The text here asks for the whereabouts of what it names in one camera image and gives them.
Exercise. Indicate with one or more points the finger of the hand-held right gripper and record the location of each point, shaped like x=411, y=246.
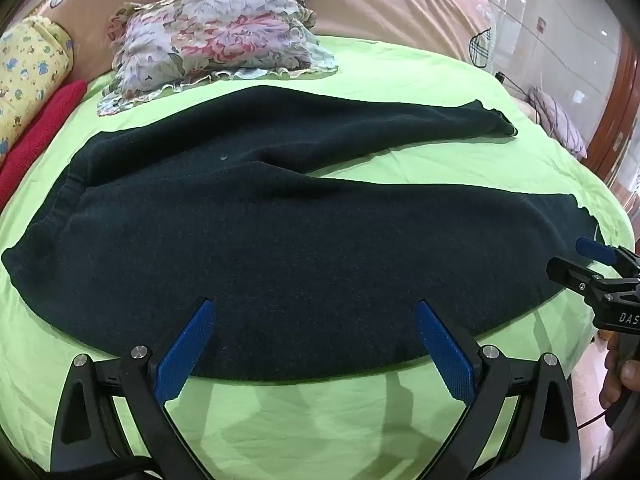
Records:
x=595, y=251
x=570, y=271

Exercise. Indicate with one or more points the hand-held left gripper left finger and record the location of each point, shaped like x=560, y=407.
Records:
x=187, y=350

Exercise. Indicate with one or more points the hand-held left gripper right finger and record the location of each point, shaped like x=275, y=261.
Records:
x=445, y=355

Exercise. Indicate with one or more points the dark knit pants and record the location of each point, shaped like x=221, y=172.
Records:
x=300, y=235

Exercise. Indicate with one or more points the person's right hand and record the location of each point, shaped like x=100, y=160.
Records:
x=617, y=385

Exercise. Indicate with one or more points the brown wooden door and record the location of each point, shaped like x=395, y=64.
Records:
x=620, y=125

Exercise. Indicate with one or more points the green bed sheet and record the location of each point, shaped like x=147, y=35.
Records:
x=450, y=75

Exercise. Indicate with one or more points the red folded blanket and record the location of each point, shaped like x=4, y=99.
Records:
x=45, y=125

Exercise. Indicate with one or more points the pink quilt with plaid hearts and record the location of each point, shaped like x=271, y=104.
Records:
x=400, y=5

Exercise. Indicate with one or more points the yellow printed quilt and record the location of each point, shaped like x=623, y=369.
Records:
x=30, y=75

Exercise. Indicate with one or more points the floral ruffled pillow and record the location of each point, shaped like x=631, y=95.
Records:
x=225, y=35

